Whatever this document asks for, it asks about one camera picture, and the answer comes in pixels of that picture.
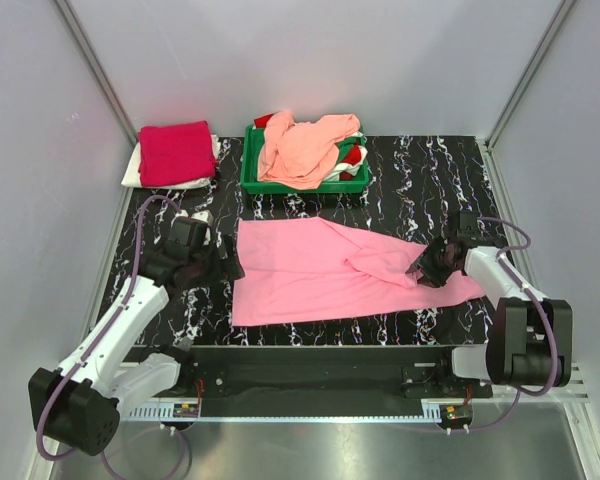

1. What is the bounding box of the pink t shirt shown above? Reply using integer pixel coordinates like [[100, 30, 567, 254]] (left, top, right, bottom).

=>
[[231, 217, 484, 327]]

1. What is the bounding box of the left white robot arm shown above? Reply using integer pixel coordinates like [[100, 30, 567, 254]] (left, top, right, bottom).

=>
[[28, 211, 244, 459]]

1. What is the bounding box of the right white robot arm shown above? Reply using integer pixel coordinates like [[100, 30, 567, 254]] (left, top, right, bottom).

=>
[[406, 210, 573, 397]]

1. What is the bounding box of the folded white t shirt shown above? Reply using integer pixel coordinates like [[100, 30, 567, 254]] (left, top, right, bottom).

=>
[[121, 134, 221, 190]]

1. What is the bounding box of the folded magenta t shirt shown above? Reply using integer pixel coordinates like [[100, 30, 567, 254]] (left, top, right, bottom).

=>
[[138, 121, 217, 187]]

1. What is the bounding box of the green plastic bin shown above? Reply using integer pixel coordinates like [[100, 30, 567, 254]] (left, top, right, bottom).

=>
[[240, 124, 370, 195]]

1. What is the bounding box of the peach t shirt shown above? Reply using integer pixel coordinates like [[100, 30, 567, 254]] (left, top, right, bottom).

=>
[[257, 110, 361, 190]]

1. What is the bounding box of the red white green t shirt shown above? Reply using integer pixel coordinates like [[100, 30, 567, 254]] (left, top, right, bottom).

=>
[[253, 114, 367, 182]]

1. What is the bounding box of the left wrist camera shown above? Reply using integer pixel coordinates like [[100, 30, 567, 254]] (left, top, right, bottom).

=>
[[173, 210, 214, 248]]

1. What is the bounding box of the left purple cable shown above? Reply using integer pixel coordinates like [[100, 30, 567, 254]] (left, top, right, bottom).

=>
[[34, 194, 194, 479]]

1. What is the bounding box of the purple cable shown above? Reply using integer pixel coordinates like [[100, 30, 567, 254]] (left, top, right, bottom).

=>
[[34, 194, 194, 479], [394, 215, 564, 434]]

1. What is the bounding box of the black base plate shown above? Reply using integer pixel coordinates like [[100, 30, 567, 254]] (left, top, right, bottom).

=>
[[158, 346, 493, 420]]

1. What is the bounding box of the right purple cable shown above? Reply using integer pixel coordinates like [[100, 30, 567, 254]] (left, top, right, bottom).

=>
[[394, 215, 564, 434]]

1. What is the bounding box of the aluminium rail frame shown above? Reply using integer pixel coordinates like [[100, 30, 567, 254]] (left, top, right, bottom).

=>
[[31, 374, 600, 479]]

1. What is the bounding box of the right corner post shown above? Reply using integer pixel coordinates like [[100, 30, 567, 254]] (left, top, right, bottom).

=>
[[484, 0, 581, 151]]

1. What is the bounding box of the corner post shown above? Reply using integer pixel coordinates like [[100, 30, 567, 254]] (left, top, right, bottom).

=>
[[484, 0, 581, 151], [51, 0, 137, 146]]

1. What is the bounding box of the left corner post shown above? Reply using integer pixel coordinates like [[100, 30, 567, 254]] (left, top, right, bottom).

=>
[[51, 0, 137, 146]]

